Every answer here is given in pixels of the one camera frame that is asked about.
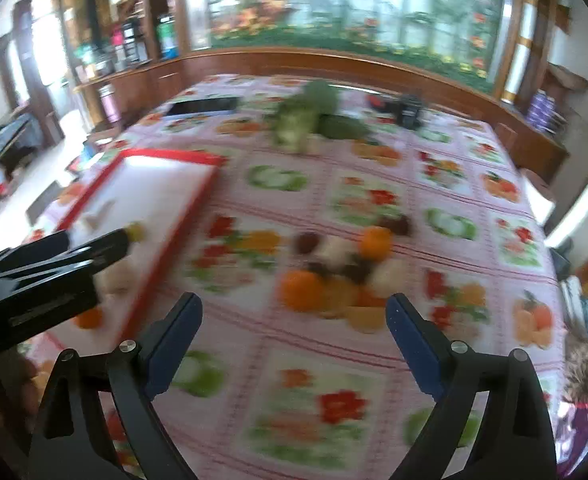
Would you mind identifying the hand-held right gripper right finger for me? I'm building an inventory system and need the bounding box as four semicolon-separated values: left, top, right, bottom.
385;294;559;480

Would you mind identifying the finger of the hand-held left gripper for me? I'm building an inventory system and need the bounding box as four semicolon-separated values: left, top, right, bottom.
49;228;131;273

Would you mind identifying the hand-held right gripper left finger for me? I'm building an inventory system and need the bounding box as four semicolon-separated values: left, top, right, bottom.
26;291;205;480

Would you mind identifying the orange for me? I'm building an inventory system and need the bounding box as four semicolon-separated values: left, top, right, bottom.
280;270;326;313
360;226;393;260
74;306;106;331

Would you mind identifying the red rimmed white tray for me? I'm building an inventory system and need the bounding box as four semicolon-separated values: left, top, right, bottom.
26;147;227;348

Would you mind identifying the floral fruit printed tablecloth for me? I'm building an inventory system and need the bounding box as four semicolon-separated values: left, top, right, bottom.
19;74;567;480

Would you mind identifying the blue covered furniture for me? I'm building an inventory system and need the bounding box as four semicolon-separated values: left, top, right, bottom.
0;110;42;181

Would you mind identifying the pink bottle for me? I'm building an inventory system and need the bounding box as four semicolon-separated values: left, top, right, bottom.
99;85;124;123

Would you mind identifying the dark thermos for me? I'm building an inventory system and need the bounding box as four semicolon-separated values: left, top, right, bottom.
121;20;142;68

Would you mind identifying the green bottle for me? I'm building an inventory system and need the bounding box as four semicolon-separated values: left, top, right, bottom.
156;15;179;60

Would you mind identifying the dark green leaf vegetable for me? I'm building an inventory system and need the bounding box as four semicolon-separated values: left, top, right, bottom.
319;114;375;141

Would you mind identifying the green bok choy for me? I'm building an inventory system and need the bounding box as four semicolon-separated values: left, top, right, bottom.
266;80;342;153

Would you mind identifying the floral glass panel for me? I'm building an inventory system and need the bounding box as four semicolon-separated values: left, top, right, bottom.
181;0;499;91

